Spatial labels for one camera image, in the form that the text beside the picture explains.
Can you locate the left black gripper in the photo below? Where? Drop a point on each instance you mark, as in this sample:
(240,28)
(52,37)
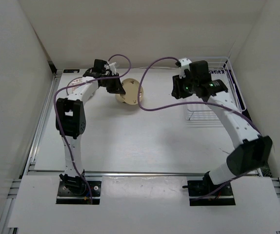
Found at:
(117,88)

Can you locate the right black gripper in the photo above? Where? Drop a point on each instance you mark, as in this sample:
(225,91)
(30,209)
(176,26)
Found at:
(175,92)

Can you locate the orange sunburst pattern plate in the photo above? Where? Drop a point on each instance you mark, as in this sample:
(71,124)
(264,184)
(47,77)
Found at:
(74,83)

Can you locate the yellow rimmed plate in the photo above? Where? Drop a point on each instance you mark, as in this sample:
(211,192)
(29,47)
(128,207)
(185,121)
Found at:
(119,98)

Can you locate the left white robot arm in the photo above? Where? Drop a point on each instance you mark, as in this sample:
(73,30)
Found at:
(71,120)

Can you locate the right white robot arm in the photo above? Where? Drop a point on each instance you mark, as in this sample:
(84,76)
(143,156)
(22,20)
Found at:
(251,149)

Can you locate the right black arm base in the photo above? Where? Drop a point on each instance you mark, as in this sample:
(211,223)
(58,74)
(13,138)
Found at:
(202,193)

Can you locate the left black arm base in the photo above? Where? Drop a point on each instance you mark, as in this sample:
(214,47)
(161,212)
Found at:
(71,195)

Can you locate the white front board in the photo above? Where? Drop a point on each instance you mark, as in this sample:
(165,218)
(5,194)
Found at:
(138,205)

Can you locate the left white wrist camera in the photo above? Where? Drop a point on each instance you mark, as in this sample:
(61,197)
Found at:
(112,67)

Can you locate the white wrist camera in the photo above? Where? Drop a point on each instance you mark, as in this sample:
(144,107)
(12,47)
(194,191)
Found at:
(183,64)
(112,67)

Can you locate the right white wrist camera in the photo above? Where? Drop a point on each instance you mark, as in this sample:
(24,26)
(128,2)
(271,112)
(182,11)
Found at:
(183,64)

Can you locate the white wire dish rack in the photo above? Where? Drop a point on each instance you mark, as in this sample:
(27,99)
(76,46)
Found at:
(219,68)

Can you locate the aluminium frame rail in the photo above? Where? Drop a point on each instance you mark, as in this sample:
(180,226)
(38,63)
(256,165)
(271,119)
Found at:
(98,174)

